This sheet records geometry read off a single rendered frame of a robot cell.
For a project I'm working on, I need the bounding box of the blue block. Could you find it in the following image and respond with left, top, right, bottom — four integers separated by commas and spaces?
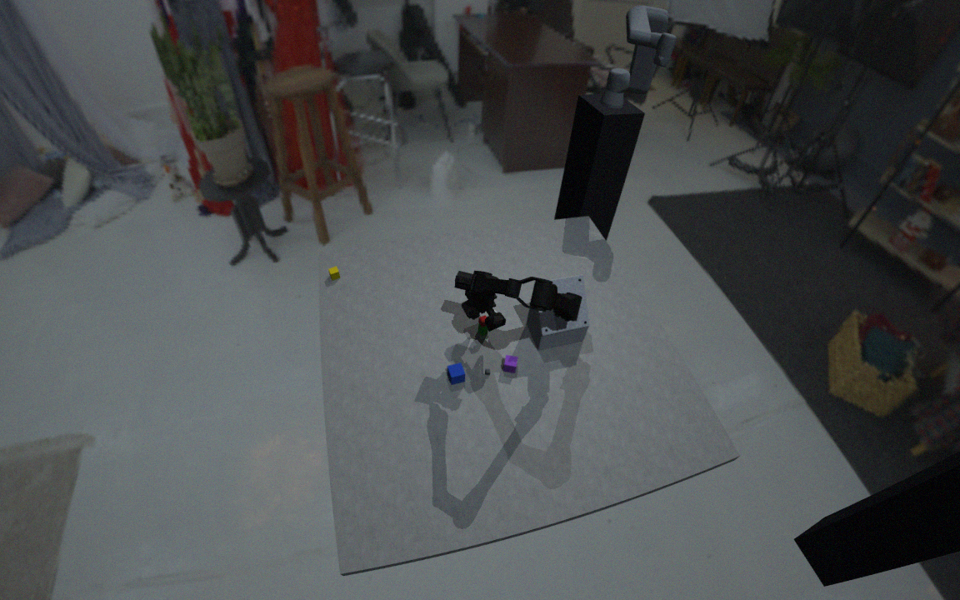
447, 363, 465, 385

